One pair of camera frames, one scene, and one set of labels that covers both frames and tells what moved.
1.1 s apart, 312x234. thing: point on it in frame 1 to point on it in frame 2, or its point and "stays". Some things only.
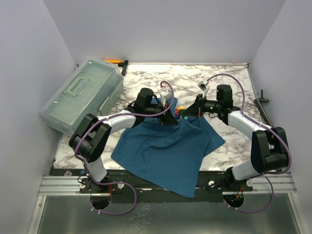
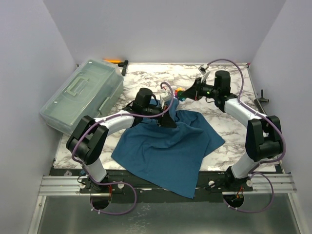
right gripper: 199,106 to 198,89
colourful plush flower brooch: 180,112 to 179,93
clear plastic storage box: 97,87 stays
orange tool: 112,60 stays
